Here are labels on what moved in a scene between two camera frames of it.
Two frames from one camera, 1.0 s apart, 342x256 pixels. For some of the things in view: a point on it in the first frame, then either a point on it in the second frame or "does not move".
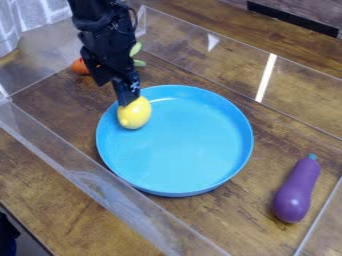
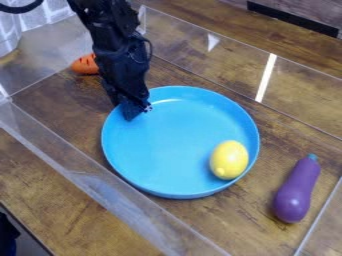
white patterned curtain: [21, 15] does not move
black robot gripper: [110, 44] does not move
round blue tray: [191, 149] does not move
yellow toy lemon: [133, 114] → [228, 159]
